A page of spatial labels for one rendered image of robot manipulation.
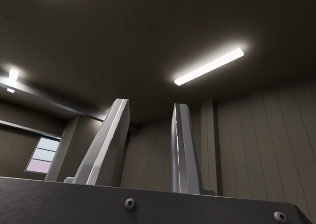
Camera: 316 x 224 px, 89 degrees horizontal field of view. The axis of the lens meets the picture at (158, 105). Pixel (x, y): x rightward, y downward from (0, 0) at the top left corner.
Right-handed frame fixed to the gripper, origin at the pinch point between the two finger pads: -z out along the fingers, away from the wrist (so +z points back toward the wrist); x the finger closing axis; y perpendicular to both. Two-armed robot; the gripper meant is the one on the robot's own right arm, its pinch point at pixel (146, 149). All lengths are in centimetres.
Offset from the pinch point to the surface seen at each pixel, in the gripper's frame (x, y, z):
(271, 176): -176, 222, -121
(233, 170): -140, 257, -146
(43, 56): 219, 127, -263
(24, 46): 240, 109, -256
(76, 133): 235, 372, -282
